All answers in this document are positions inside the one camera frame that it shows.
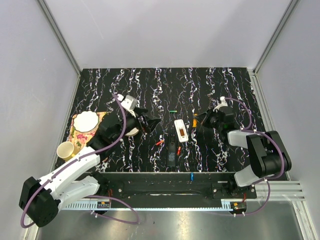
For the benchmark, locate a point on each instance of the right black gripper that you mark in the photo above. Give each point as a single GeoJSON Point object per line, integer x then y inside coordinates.
{"type": "Point", "coordinates": [208, 114]}

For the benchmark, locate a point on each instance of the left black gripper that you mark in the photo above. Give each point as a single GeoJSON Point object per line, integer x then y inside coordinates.
{"type": "Point", "coordinates": [151, 123]}

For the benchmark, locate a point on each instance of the white remote control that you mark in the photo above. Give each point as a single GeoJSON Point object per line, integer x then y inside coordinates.
{"type": "Point", "coordinates": [181, 131]}

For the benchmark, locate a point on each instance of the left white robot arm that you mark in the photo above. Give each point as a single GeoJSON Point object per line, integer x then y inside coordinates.
{"type": "Point", "coordinates": [42, 199]}

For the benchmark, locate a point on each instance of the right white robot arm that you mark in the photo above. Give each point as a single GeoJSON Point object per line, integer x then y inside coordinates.
{"type": "Point", "coordinates": [268, 157]}

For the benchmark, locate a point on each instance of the beige ceramic bowl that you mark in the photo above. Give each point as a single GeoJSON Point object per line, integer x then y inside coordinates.
{"type": "Point", "coordinates": [132, 132]}

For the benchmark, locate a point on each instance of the red battery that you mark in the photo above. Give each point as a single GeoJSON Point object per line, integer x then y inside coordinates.
{"type": "Point", "coordinates": [160, 142]}
{"type": "Point", "coordinates": [179, 150]}

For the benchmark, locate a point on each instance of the white scalloped bowl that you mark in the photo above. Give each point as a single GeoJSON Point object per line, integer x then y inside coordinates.
{"type": "Point", "coordinates": [85, 121]}

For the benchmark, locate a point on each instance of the floral placemat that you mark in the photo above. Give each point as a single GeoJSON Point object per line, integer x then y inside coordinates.
{"type": "Point", "coordinates": [79, 139]}

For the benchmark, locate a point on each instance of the yellow mug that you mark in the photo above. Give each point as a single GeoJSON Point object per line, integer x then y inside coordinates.
{"type": "Point", "coordinates": [67, 150]}

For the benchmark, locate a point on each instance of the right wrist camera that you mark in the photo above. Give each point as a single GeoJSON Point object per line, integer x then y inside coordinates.
{"type": "Point", "coordinates": [223, 103]}

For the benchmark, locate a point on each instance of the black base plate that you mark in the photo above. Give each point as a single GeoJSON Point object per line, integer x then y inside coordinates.
{"type": "Point", "coordinates": [212, 185]}

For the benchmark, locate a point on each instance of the slotted cable duct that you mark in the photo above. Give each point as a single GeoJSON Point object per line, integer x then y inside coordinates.
{"type": "Point", "coordinates": [155, 203]}

